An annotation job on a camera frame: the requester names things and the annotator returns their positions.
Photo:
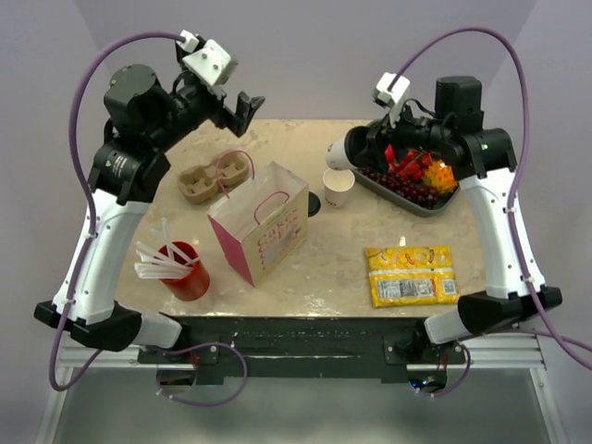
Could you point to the yellow snack bag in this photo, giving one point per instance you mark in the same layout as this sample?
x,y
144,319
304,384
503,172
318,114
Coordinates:
x,y
404,276

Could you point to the brown paper bag pink handles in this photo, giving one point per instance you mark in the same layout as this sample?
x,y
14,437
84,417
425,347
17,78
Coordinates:
x,y
261,221

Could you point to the red straw holder cup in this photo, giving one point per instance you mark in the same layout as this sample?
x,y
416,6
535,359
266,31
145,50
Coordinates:
x,y
193,285

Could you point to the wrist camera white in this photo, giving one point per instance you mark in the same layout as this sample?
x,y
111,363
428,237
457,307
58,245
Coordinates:
x,y
206,59
391,98

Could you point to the dark red grapes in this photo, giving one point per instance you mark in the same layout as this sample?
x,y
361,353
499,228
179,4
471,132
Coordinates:
x,y
413,192

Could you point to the red cherries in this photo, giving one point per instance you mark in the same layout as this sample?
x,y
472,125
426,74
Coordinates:
x,y
412,166

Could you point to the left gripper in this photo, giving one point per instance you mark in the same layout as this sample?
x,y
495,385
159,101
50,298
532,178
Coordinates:
x,y
246,108

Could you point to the grey fruit tray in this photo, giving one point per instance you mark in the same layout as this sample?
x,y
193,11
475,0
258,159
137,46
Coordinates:
x,y
370,180

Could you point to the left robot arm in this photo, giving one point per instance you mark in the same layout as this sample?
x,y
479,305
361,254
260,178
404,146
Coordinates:
x,y
144,122

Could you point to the white wrapped straws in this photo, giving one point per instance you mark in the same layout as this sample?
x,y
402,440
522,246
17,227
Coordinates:
x,y
172,264

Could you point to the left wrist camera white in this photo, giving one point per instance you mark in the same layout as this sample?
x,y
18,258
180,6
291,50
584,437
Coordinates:
x,y
206,59

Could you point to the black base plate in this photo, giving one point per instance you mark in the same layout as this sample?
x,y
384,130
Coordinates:
x,y
385,348

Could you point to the cardboard cup carrier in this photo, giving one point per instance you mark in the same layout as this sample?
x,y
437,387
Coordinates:
x,y
225,172

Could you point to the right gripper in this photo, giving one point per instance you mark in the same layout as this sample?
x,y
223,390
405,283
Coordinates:
x,y
382,134

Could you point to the white paper cup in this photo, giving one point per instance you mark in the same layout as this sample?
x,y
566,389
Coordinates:
x,y
338,186
338,156

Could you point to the toy pineapple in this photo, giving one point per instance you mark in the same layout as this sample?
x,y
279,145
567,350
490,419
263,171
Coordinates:
x,y
439,176

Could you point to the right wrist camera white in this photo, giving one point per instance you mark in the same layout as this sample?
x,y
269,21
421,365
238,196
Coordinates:
x,y
391,98

